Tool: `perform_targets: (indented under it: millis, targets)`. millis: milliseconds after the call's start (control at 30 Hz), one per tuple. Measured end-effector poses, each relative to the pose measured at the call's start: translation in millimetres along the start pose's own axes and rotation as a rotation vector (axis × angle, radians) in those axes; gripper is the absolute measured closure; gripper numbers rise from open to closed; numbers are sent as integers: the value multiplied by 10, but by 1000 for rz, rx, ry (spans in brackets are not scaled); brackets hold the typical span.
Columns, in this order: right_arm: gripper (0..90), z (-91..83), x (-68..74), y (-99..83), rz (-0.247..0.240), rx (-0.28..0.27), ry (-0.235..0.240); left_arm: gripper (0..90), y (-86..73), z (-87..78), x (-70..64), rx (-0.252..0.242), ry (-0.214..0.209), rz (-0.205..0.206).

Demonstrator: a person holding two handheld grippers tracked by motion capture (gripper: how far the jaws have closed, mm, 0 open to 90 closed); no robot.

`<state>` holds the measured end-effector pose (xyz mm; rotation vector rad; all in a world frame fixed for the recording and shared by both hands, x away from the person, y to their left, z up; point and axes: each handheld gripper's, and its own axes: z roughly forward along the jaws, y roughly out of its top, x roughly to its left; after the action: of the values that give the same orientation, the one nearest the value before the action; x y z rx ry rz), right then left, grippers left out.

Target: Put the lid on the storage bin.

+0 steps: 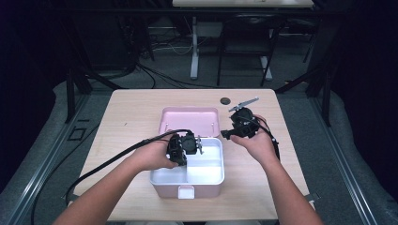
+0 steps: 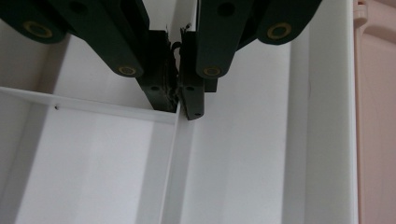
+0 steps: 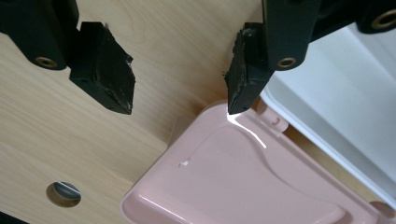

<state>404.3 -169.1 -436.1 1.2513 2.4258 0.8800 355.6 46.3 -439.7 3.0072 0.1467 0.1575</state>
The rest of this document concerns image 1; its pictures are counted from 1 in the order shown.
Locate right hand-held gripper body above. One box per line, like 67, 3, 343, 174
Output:
228, 97, 261, 140

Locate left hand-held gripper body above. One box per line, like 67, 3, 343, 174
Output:
165, 130, 205, 167

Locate pink plastic storage box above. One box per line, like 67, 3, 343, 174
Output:
149, 106, 225, 200

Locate white divided tray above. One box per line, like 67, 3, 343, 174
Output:
149, 137, 225, 186

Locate person's left hand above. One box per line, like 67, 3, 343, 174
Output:
126, 134, 179, 173

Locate person's right hand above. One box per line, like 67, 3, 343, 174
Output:
229, 113, 281, 167

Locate person's white clothing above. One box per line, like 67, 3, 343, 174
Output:
125, 220, 262, 225

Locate black metal stand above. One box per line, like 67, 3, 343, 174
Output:
275, 60, 333, 128
64, 67, 126, 125

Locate black chair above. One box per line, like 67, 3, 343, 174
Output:
216, 14, 283, 88

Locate white background desk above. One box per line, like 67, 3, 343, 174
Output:
172, 0, 314, 81

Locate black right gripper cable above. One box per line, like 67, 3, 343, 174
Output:
240, 115, 282, 162

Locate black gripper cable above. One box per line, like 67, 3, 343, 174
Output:
65, 128, 192, 203
240, 115, 282, 162

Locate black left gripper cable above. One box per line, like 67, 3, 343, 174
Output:
65, 128, 192, 203

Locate black floor cables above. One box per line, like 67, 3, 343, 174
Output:
135, 60, 220, 90

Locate grey metal floor rail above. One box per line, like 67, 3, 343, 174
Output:
308, 93, 381, 225
0, 93, 92, 225

